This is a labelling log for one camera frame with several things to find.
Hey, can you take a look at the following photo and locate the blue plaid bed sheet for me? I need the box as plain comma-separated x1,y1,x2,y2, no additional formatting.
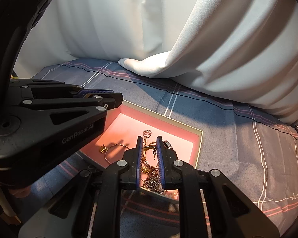
19,58,298,237

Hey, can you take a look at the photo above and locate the brown leather strap watch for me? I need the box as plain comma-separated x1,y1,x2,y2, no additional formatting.
163,140,173,151

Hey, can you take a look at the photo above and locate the silver chain necklace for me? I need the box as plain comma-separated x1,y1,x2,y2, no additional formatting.
141,166,166,195

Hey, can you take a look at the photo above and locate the green box pink interior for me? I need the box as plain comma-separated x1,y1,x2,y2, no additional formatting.
78,100,204,205

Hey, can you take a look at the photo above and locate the gold ring bracelet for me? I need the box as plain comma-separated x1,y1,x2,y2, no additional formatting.
139,140,160,174

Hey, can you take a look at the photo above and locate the white curtain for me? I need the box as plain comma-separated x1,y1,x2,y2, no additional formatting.
15,0,298,124

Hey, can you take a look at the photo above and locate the rose gold bangle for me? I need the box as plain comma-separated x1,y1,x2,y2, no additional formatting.
98,143,129,164

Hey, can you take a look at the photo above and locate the white pearl bracelet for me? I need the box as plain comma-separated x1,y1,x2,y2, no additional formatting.
167,189,180,200

